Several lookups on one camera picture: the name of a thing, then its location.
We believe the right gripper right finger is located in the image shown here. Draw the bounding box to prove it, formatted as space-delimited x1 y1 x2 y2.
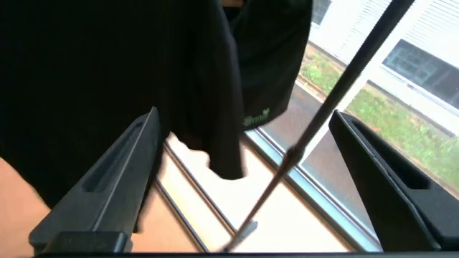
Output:
328 109 459 254

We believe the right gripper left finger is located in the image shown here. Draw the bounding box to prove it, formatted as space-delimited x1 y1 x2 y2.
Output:
29 106 162 255

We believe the black clothes rack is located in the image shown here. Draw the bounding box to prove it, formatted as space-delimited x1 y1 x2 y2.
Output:
153 0 416 254

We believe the window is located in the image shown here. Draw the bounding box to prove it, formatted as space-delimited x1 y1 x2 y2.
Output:
242 0 459 253

